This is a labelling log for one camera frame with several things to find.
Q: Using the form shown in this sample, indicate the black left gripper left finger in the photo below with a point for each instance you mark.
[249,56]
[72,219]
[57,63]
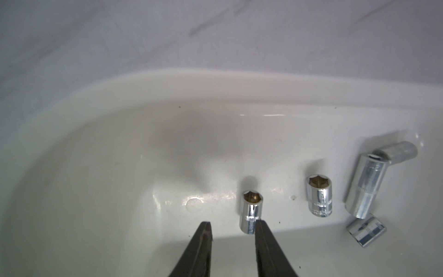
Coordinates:
[196,258]

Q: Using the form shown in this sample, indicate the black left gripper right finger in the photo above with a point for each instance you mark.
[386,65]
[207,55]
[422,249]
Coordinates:
[270,258]

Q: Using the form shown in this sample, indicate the small chrome socket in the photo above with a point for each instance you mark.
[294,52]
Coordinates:
[366,231]

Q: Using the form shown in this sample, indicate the long chrome socket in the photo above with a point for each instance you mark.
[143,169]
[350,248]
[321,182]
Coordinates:
[366,181]

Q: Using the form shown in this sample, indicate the short chrome socket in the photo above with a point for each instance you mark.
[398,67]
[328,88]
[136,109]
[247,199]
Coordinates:
[397,153]

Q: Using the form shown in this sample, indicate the white plastic storage box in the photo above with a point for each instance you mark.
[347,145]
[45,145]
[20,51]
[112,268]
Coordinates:
[114,180]

